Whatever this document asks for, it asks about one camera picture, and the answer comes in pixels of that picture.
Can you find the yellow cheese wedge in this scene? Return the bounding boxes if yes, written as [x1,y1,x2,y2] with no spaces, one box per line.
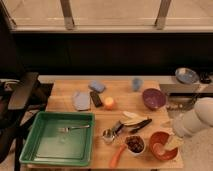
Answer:
[164,135,183,151]

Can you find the orange fruit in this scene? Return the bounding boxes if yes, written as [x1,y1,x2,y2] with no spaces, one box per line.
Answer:
[104,97,115,110]

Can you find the black office chair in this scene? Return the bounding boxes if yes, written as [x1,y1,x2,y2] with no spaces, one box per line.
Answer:
[0,72,48,171]

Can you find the blue sponge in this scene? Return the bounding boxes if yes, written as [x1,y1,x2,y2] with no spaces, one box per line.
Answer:
[89,80,105,93]

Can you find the blue cup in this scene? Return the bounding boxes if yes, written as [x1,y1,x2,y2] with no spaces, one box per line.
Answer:
[132,78,143,91]

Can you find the white bowl of dark food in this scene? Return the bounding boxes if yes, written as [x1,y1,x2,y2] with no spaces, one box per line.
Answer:
[125,136,146,156]

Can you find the silver metal fork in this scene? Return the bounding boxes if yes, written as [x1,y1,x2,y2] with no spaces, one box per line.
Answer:
[58,125,90,133]

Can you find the black rectangular block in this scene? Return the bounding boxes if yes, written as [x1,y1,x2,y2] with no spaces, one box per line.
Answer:
[90,91,103,107]

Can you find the green plastic tray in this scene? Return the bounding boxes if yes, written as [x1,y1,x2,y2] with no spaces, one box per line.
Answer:
[19,111,95,167]

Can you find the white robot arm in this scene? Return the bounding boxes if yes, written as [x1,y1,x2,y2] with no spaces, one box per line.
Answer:
[172,97,213,138]

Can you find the red bowl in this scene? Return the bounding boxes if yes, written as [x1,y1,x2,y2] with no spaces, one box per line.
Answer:
[149,131,178,161]

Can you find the grey-blue flat plate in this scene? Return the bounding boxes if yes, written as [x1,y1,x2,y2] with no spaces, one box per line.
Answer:
[73,91,90,111]

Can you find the purple bowl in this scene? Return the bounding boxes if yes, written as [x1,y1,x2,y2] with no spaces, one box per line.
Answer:
[142,88,166,110]

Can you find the black object on ledge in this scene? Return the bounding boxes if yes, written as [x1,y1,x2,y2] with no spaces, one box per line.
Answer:
[199,72,212,84]

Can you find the silver measuring cup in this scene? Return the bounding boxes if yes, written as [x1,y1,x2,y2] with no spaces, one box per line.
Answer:
[102,121,124,144]

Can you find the blue-grey bowl on ledge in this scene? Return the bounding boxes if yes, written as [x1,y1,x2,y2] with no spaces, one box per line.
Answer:
[175,67,199,84]

